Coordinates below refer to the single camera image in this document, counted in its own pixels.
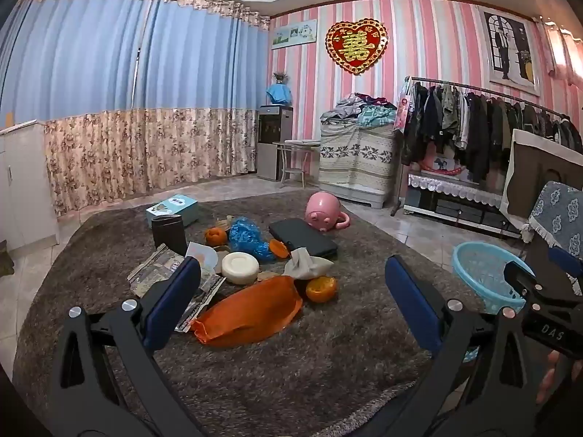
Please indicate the orange plastic bag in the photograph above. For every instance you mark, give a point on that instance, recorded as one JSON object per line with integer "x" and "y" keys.
{"x": 253, "y": 312}

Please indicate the small potted plant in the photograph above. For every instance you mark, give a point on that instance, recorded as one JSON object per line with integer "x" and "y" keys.
{"x": 278, "y": 76}

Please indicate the metal clothes rack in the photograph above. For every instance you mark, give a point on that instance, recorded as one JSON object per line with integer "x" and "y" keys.
{"x": 478, "y": 87}

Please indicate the brown dried scrap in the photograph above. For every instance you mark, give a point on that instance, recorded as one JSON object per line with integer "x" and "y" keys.
{"x": 222, "y": 223}

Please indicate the light blue plastic basket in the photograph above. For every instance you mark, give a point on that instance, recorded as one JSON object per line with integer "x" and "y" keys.
{"x": 483, "y": 273}

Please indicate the blue and floral curtain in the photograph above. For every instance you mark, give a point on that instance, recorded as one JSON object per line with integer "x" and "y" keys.
{"x": 200, "y": 100}
{"x": 68, "y": 100}

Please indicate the small white side table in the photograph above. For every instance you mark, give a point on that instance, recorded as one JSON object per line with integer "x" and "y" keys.
{"x": 296, "y": 144}

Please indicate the small orange tangerine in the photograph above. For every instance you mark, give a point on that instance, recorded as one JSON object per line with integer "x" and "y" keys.
{"x": 216, "y": 236}

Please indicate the person's right hand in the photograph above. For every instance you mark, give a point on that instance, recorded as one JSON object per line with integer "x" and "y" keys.
{"x": 549, "y": 380}

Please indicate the blue covered water bottle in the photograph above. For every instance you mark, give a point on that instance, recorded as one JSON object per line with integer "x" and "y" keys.
{"x": 278, "y": 93}

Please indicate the blue plastic bag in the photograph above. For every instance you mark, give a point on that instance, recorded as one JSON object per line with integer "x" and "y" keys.
{"x": 248, "y": 236}

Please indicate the low stand with lace cloth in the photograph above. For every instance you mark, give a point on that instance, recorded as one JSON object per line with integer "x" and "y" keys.
{"x": 451, "y": 191}

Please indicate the black cylindrical cup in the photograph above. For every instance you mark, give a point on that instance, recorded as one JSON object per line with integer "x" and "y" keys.
{"x": 168, "y": 234}

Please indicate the beige cloth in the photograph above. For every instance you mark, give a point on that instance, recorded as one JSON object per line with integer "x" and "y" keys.
{"x": 305, "y": 266}

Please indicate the framed wall poster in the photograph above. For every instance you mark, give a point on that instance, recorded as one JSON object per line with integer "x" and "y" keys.
{"x": 510, "y": 48}

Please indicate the printed newspaper sheet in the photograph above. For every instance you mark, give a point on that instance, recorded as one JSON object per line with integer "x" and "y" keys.
{"x": 155, "y": 268}

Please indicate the blue flower-patterned cloth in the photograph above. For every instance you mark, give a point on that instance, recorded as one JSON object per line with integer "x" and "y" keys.
{"x": 558, "y": 211}

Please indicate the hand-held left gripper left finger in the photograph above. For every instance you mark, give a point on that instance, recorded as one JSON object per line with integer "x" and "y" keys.
{"x": 175, "y": 300}

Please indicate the red curved toy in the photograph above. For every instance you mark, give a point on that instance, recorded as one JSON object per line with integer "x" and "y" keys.
{"x": 432, "y": 167}

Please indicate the pile of folded clothes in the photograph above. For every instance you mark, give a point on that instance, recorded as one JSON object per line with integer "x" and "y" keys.
{"x": 360, "y": 109}

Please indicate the row of hanging clothes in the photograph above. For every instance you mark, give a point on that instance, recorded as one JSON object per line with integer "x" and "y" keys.
{"x": 455, "y": 118}

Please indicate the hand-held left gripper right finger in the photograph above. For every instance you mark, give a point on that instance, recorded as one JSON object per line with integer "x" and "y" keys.
{"x": 412, "y": 300}

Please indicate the light blue cardboard box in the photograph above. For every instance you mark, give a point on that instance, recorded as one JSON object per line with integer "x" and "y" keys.
{"x": 171, "y": 209}

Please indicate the pink pig-shaped cup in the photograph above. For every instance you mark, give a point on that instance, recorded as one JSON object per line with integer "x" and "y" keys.
{"x": 324, "y": 211}

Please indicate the cabinet under patterned cloth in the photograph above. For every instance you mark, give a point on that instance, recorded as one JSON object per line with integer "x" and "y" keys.
{"x": 355, "y": 159}

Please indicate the brown board with white edge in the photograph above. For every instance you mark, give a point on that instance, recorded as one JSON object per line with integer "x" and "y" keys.
{"x": 533, "y": 177}

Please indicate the white and blue paper plate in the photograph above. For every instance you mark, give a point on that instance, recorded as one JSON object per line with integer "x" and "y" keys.
{"x": 205, "y": 257}

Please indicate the landscape wall picture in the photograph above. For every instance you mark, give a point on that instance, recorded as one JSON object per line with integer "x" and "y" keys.
{"x": 294, "y": 33}

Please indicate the grey water dispenser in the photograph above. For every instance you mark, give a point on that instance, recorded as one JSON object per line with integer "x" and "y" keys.
{"x": 273, "y": 145}

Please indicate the white cabinet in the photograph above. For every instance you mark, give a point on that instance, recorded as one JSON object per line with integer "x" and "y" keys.
{"x": 22, "y": 182}

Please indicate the orange small cup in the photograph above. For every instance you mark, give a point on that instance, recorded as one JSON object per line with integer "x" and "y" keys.
{"x": 278, "y": 248}

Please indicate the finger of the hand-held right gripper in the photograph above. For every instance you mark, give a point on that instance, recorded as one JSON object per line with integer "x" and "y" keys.
{"x": 519, "y": 277}
{"x": 564, "y": 260}

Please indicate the black flat case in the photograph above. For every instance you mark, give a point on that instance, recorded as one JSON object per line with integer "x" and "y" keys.
{"x": 303, "y": 236}

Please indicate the red heart wall decoration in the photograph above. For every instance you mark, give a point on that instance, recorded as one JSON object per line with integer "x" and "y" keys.
{"x": 356, "y": 45}

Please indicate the pink window curtain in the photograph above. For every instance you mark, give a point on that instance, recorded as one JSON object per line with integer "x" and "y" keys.
{"x": 564, "y": 50}

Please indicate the white round lid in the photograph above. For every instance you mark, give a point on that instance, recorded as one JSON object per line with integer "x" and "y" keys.
{"x": 239, "y": 267}

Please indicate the pink hanging bag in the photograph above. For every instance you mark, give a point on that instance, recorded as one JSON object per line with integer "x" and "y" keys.
{"x": 403, "y": 107}

